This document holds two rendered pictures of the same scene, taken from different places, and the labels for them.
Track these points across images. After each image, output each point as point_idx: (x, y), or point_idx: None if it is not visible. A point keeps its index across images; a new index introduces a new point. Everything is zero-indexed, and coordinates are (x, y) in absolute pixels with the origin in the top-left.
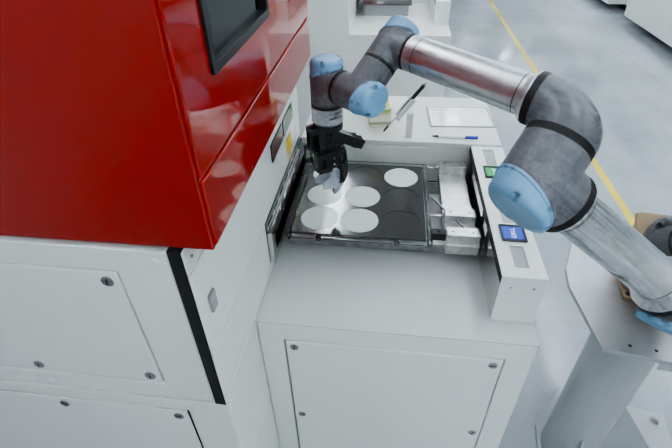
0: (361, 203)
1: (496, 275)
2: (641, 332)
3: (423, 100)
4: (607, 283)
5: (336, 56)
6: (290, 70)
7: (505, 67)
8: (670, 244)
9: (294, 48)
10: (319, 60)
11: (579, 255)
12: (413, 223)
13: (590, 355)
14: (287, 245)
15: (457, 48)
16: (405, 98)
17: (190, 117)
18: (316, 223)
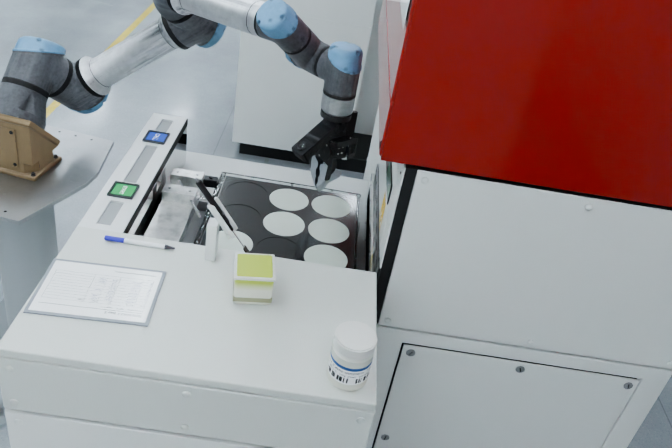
0: (285, 215)
1: (184, 133)
2: (73, 143)
3: (140, 353)
4: (60, 169)
5: (336, 45)
6: (383, 75)
7: None
8: (47, 94)
9: (386, 72)
10: (352, 44)
11: (59, 190)
12: (233, 190)
13: (56, 244)
14: (360, 229)
15: None
16: (178, 365)
17: None
18: (333, 200)
